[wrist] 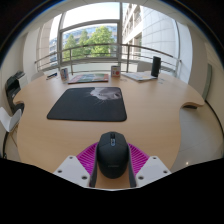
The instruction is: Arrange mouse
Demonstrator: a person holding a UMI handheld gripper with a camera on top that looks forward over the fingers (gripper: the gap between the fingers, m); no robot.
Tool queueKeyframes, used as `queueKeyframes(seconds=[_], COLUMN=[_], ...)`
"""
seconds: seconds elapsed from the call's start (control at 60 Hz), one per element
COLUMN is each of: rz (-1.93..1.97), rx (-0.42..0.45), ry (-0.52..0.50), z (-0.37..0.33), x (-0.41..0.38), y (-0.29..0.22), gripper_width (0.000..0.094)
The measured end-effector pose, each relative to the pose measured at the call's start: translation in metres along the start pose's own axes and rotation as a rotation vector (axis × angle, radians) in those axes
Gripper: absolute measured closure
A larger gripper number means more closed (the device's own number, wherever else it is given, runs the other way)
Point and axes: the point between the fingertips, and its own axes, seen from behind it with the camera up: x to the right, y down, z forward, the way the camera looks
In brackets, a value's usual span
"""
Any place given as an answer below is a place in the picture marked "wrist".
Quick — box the white chair with wooden legs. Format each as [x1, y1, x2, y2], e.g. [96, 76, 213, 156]
[0, 106, 23, 158]

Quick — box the black cylindrical speaker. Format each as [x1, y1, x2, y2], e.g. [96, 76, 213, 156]
[150, 55, 162, 78]

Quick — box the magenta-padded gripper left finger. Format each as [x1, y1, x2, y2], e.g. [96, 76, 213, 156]
[53, 142, 100, 188]

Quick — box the black computer mouse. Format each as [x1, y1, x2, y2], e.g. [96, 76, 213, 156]
[96, 131, 130, 180]

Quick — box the red and blue magazine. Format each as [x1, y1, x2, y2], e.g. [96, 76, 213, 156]
[67, 73, 110, 85]

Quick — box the blue patterned mug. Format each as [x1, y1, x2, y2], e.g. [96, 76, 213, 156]
[59, 67, 70, 83]

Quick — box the open white booklet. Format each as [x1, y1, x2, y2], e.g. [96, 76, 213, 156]
[121, 71, 158, 83]

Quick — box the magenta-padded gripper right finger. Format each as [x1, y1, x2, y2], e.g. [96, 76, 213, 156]
[128, 142, 172, 188]

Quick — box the black cat-print mouse pad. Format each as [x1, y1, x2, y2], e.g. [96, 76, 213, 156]
[46, 86, 128, 123]

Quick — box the metal balcony railing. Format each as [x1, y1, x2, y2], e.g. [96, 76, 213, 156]
[34, 43, 183, 76]

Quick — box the dark blue stapler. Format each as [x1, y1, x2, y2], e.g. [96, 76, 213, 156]
[45, 72, 58, 80]

